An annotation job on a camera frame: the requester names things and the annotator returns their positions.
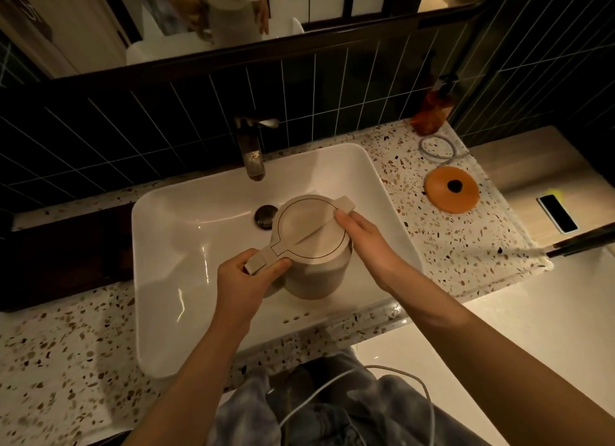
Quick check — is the person's left hand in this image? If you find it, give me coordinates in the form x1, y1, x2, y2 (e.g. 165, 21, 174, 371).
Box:
211, 248, 293, 330

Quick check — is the person's right hand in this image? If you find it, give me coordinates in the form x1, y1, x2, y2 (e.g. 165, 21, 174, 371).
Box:
334, 209, 416, 296

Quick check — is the beige electric kettle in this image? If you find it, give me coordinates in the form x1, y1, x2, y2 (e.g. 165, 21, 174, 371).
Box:
243, 194, 357, 301

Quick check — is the person's right forearm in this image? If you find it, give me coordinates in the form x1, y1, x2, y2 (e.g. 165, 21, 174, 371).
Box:
384, 265, 615, 446

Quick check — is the person's left forearm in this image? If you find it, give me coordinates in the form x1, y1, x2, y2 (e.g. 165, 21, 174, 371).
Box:
124, 316, 255, 446

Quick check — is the round metal drain stopper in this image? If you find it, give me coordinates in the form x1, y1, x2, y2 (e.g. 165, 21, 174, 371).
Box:
255, 204, 279, 230

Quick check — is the white ceramic sink basin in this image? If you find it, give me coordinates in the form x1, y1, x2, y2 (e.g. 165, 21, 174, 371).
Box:
131, 143, 423, 380

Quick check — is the round orange kettle base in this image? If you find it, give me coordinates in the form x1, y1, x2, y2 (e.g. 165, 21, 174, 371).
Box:
424, 166, 480, 215

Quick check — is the metal sink faucet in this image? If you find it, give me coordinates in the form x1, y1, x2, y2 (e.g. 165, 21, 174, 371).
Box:
234, 117, 280, 182

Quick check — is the amber soap pump bottle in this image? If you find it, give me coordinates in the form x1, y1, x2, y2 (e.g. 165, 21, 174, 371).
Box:
410, 73, 458, 136

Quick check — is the person's grey tie-dye clothing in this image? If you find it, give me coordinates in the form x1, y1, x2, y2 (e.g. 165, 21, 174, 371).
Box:
207, 347, 491, 446

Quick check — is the light wooden ledge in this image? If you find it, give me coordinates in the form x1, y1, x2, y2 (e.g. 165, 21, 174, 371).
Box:
468, 126, 615, 256

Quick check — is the black smartphone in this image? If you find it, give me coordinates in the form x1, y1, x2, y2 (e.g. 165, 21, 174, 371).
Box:
536, 193, 579, 235

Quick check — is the dark wooden panel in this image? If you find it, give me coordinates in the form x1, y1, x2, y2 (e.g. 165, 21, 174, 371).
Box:
0, 203, 137, 313

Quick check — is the dark metal bar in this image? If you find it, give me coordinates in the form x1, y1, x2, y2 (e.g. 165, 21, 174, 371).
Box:
545, 222, 615, 259

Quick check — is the thin white cable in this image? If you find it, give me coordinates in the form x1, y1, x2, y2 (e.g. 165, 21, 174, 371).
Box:
279, 364, 435, 446

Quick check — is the dark framed wall mirror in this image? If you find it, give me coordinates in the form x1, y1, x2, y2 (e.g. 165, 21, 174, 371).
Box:
0, 0, 491, 81

